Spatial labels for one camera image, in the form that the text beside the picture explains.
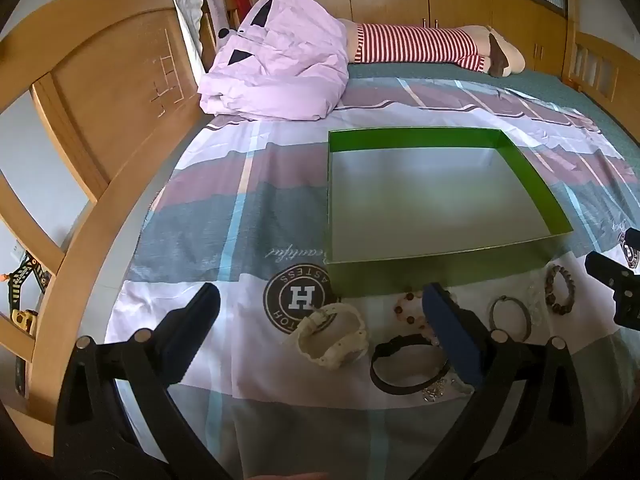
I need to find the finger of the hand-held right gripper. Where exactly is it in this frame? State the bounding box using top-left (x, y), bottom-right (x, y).
top-left (585, 251), bottom-right (640, 289)
top-left (614, 285), bottom-right (640, 331)

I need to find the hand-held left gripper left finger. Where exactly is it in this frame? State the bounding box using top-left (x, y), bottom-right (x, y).
top-left (55, 282), bottom-right (236, 480)

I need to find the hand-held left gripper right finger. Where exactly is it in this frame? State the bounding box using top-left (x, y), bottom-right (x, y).
top-left (415, 282), bottom-right (591, 480)

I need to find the brown bead bracelet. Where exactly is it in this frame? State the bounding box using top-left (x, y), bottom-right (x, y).
top-left (545, 264), bottom-right (576, 316)

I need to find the silver bangle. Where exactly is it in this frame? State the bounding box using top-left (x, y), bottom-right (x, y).
top-left (487, 295), bottom-right (532, 343)

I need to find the pink bead bracelet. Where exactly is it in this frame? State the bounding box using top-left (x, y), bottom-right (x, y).
top-left (392, 290), bottom-right (441, 346)

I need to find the clear bead bracelet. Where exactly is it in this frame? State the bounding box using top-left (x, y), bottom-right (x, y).
top-left (522, 282), bottom-right (548, 326)

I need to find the black wristwatch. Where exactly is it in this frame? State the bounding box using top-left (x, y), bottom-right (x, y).
top-left (370, 334), bottom-right (451, 396)

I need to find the cream woven bracelet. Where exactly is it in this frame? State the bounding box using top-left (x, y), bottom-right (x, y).
top-left (297, 302), bottom-right (371, 371)

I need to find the green cardboard box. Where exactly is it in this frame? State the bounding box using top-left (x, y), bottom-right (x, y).
top-left (322, 127), bottom-right (573, 301)

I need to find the printed plaid bed sheet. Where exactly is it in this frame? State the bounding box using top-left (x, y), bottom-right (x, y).
top-left (105, 77), bottom-right (640, 480)

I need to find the yellow black tool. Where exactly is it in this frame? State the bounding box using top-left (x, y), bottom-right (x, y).
top-left (0, 252), bottom-right (51, 333)

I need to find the teal bed cover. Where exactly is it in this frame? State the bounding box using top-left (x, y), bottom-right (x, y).
top-left (345, 62), bottom-right (640, 161)

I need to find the wooden footboard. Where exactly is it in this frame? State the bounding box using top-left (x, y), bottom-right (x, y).
top-left (565, 0), bottom-right (640, 111)

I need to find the wooden headboard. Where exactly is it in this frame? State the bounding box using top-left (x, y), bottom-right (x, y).
top-left (0, 0), bottom-right (211, 426)

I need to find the pink quilt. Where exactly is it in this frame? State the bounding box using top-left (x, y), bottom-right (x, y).
top-left (197, 0), bottom-right (351, 121)

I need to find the red striped plush toy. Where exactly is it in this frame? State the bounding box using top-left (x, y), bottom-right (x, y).
top-left (337, 20), bottom-right (526, 78)

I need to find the white cloth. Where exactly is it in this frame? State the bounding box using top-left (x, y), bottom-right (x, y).
top-left (165, 0), bottom-right (206, 68)

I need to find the thin silver chain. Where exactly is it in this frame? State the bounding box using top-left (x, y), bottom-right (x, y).
top-left (422, 379), bottom-right (473, 402)

